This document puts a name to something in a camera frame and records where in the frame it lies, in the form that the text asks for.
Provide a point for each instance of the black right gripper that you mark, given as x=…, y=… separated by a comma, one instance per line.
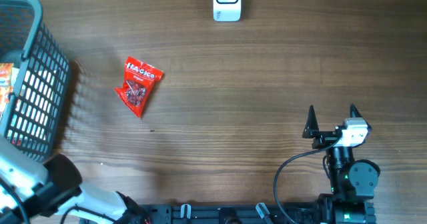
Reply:
x=312, y=130

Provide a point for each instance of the red Hacks candy bag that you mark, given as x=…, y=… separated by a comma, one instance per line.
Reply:
x=139, y=80

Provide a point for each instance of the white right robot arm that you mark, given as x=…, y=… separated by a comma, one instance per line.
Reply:
x=352, y=181

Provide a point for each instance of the grey plastic shopping basket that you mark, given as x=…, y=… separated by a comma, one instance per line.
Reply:
x=32, y=114

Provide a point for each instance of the black aluminium mounting rail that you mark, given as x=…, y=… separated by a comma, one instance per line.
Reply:
x=261, y=213

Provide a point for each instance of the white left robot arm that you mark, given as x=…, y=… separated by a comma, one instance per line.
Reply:
x=31, y=189

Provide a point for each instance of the orange small carton box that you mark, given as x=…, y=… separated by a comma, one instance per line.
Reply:
x=6, y=87

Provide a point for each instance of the white barcode scanner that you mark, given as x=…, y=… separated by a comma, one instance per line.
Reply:
x=227, y=10

